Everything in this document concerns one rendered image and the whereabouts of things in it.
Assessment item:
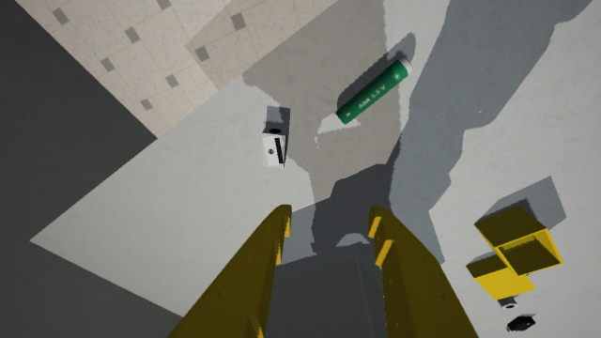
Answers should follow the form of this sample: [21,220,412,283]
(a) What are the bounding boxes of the green aaa battery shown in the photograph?
[335,56,413,125]

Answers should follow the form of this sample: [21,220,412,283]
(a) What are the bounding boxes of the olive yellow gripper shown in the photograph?
[166,205,479,338]

